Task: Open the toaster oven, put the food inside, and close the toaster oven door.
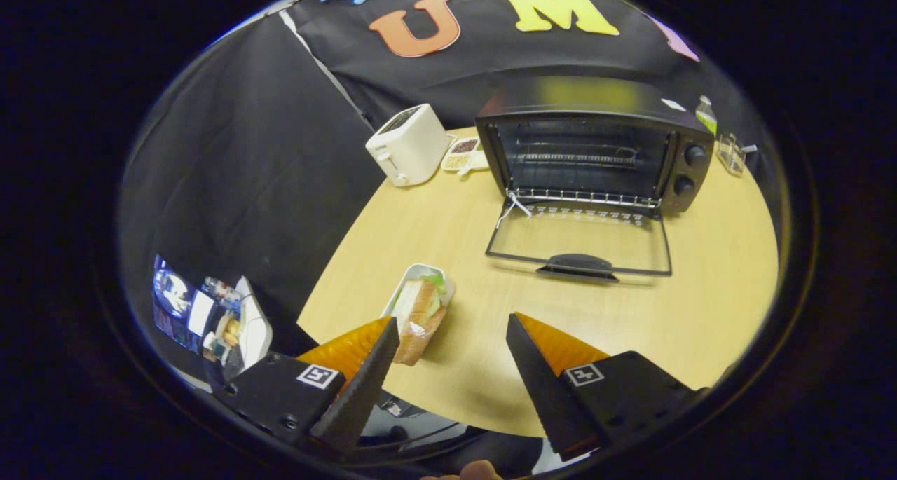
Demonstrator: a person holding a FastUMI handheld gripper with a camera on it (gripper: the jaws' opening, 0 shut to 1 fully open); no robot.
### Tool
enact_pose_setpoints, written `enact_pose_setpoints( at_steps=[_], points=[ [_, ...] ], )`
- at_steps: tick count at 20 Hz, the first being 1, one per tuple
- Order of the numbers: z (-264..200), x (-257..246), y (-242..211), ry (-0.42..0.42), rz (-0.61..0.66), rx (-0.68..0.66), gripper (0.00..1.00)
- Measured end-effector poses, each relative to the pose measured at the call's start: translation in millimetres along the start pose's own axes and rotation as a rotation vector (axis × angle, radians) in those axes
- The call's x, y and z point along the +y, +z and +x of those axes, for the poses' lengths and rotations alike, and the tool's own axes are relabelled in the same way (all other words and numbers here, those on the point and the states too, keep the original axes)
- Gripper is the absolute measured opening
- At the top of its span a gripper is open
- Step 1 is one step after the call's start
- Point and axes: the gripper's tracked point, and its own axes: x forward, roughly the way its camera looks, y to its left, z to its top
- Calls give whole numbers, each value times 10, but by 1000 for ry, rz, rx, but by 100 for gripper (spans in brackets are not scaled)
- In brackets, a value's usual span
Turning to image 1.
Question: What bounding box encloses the black toaster oven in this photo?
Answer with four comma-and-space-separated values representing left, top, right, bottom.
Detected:
475, 76, 715, 283

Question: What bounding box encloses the sandwich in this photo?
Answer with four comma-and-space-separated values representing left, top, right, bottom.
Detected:
391, 277, 449, 366

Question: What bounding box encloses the green label plastic bottle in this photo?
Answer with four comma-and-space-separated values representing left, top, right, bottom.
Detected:
695, 95, 718, 136

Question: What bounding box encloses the white string tie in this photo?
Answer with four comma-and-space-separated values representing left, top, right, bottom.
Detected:
496, 191, 532, 228

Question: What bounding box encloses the white divided grain dish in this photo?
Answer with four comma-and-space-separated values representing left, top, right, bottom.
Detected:
440, 137, 490, 178

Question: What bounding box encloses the white bread toaster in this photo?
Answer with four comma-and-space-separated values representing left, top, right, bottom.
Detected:
365, 104, 451, 188

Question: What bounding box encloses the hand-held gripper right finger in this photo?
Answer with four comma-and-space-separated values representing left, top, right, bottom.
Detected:
506, 313, 708, 462

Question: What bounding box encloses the white food tray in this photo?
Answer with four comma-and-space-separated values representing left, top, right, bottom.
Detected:
380, 263, 456, 320

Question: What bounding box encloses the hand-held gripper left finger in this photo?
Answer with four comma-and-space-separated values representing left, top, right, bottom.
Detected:
210, 317, 400, 460

